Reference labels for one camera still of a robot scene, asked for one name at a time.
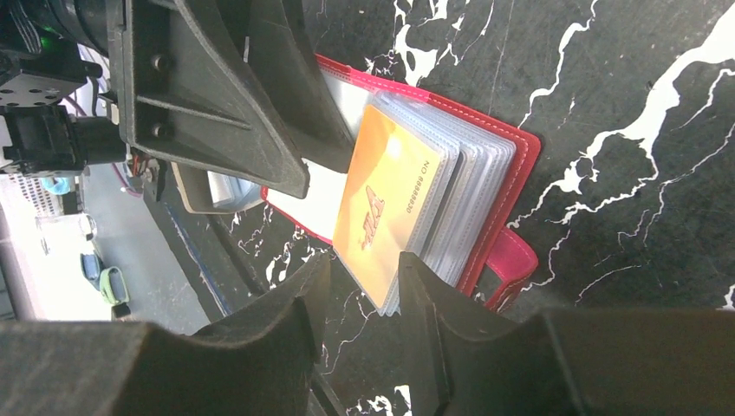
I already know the orange credit card from holder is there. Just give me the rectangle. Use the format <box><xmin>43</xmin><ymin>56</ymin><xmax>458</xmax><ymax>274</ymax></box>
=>
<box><xmin>332</xmin><ymin>105</ymin><xmax>444</xmax><ymax>309</ymax></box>

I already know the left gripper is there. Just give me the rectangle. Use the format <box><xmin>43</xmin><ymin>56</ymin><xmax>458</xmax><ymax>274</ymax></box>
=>
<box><xmin>1</xmin><ymin>1</ymin><xmax>309</xmax><ymax>197</ymax></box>

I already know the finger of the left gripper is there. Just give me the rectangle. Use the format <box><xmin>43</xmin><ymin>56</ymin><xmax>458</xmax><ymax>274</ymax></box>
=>
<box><xmin>218</xmin><ymin>0</ymin><xmax>354</xmax><ymax>172</ymax></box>

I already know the silver metal card case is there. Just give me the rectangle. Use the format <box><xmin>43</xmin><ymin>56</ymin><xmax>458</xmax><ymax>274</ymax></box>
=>
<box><xmin>171</xmin><ymin>162</ymin><xmax>263</xmax><ymax>215</ymax></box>

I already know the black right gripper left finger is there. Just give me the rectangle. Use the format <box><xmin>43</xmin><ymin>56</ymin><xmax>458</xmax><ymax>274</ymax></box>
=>
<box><xmin>1</xmin><ymin>255</ymin><xmax>330</xmax><ymax>415</ymax></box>

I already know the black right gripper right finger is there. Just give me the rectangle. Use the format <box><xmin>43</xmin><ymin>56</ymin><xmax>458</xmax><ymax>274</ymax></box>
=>
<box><xmin>398</xmin><ymin>252</ymin><xmax>734</xmax><ymax>415</ymax></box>

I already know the red leather card holder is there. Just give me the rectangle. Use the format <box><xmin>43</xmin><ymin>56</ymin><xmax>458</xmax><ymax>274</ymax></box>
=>
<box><xmin>262</xmin><ymin>57</ymin><xmax>541</xmax><ymax>315</ymax></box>

